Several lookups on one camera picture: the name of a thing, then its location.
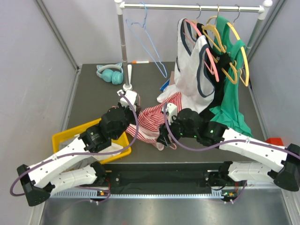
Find yellow hanger rear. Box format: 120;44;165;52
227;22;250;87

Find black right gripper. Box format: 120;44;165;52
157;112;198;147

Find pink plastic hanger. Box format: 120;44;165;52
184;18;219;82

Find red plastic block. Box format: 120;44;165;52
266;137;284;146

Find black tank top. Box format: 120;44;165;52
200;35;230;120

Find blue wire hanger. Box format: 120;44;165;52
126;2;167;78

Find white metal clothes rack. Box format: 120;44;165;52
114;0;273;92

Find red white striped tank top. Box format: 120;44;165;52
137;92;182;150

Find blue box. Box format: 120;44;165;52
160;79;170;92

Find white navy-trimmed tank top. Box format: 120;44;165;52
157;19;215;113

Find yellow hanger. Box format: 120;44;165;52
227;22;250;87
201;16;238;84

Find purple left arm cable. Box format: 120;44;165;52
9;90;140;205

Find yellow plastic bin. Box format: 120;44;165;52
52;118;131;164

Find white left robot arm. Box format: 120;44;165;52
14;90;140;207

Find teal cat-ear headphones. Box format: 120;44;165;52
96;63;124;85

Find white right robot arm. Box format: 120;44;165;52
157;103;300;192

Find yellow hanger front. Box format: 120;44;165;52
201;16;238;84

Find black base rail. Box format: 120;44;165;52
103;161;249;189

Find green tank top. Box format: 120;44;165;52
211;16;252;137

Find orange white marker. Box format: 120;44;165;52
132;60;150;64

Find cream white cloth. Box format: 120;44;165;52
69;136;123;161

